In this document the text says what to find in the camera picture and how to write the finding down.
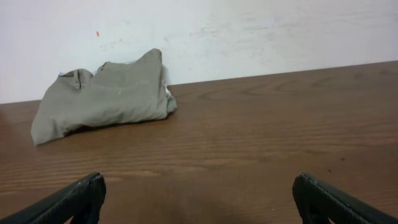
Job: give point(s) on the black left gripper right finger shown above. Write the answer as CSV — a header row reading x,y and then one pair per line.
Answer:
x,y
322,203

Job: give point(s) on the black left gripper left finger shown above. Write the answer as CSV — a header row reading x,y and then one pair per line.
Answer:
x,y
79,202

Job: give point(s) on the folded khaki pants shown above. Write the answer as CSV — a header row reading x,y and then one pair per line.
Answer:
x,y
117,93

